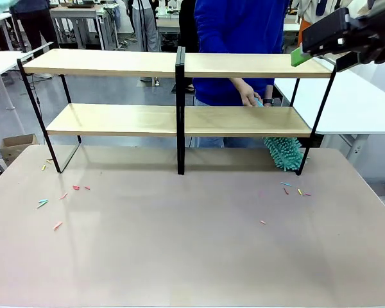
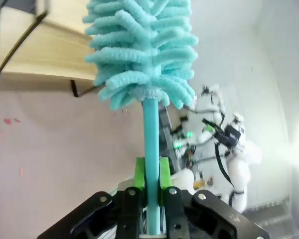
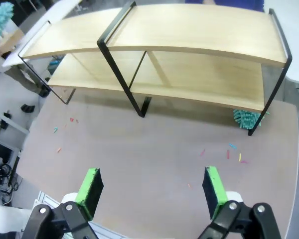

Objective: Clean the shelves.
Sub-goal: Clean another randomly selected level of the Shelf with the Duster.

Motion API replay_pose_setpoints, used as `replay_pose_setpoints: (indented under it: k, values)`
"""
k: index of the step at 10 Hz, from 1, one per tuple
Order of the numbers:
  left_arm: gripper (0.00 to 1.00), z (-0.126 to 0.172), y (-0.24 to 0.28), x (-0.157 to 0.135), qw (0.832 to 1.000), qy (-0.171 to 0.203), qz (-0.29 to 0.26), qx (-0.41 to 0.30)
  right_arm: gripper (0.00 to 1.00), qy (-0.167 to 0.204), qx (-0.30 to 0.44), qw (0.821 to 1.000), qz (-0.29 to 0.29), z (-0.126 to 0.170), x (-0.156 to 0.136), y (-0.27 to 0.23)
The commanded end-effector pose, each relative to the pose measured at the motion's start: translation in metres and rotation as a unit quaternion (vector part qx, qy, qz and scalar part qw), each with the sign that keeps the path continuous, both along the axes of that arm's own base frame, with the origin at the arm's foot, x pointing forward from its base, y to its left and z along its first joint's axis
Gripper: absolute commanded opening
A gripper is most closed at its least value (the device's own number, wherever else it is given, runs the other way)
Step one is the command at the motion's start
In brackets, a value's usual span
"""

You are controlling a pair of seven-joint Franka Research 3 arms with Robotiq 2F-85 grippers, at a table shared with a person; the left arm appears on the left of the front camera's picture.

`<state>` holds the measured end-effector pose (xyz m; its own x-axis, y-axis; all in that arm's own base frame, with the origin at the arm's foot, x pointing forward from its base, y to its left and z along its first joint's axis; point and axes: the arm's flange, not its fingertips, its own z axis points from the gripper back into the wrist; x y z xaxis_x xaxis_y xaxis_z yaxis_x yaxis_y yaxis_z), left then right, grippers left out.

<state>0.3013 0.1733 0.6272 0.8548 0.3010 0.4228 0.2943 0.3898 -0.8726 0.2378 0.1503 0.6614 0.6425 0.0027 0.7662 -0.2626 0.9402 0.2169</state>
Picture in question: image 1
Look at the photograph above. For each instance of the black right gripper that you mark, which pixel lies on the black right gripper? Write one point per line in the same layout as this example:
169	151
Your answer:
378	35

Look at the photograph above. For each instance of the person's right forearm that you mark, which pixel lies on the person's right forearm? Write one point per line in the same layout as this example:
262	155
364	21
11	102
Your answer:
242	85

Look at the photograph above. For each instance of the person's right hand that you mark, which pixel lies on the person's right hand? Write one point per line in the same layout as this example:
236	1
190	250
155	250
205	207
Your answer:
251	97

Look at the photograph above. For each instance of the large white side table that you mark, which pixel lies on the large white side table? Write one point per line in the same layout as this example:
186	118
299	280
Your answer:
356	106

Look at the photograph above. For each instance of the black wristwatch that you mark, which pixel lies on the black wristwatch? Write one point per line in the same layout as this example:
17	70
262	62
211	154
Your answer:
268	101

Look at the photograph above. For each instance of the person in blue sweater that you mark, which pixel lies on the person in blue sweater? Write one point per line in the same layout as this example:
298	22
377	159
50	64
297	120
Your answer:
237	38

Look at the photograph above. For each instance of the person in black clothes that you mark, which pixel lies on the person in black clothes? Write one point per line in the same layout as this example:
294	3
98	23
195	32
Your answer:
187	25

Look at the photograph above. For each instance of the small background desk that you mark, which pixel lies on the small background desk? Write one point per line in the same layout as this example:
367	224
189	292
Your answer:
168	24

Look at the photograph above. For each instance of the person in grey trousers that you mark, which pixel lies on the person in grey trousers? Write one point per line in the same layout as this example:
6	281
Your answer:
144	25

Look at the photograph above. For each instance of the grey background desk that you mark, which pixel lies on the grey background desk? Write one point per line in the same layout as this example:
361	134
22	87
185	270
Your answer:
80	14

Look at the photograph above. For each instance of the person in dark clothes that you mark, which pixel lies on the person in dark clothes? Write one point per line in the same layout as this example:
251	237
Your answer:
35	22

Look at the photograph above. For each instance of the brown cardboard box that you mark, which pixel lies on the brown cardboard box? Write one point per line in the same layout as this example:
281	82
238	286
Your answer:
17	147

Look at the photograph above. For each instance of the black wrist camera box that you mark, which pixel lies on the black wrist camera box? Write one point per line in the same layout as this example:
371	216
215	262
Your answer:
324	30

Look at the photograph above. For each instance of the two-tier wooden shelf black frame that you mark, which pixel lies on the two-tier wooden shelf black frame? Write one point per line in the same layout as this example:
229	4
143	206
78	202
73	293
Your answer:
115	62

